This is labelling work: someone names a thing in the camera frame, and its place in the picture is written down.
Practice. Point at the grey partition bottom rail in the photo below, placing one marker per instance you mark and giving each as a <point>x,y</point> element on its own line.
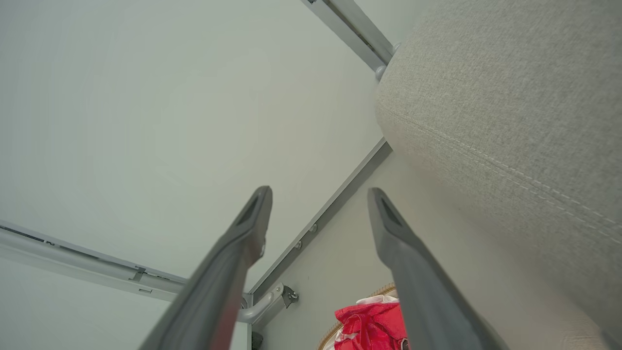
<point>330,209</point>

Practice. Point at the red garment with white stripe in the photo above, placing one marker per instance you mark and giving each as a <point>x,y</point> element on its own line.
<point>369,325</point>

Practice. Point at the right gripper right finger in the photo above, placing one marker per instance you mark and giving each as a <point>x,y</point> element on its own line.
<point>423,291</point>

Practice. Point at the long grey partition foot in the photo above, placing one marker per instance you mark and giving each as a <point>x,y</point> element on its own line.
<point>257,306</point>

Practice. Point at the grey double partition post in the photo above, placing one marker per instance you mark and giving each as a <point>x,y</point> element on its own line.
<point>350,29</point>

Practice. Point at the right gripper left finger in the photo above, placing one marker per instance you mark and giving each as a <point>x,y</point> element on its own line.
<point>218,282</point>

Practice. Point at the white wicker-rimmed laundry basket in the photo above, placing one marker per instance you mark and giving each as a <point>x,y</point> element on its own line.
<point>384,290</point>

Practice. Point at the short grey partition foot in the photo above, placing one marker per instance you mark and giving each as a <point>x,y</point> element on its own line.
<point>380,73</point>
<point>396,47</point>

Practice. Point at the grey partition post with bracket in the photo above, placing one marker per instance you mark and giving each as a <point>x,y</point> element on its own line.
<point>73,262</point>

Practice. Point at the white basket liner cloth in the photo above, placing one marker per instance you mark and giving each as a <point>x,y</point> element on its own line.
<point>376,299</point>

